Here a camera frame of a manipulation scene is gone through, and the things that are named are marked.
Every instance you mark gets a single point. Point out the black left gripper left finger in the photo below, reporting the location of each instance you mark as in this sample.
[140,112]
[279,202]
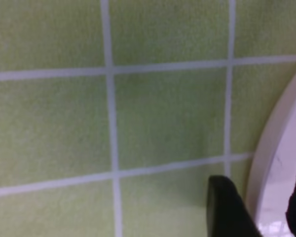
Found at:
[226,214]

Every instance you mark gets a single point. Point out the pink plastic plate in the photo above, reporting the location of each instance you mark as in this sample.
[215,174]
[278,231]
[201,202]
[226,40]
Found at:
[273,172]

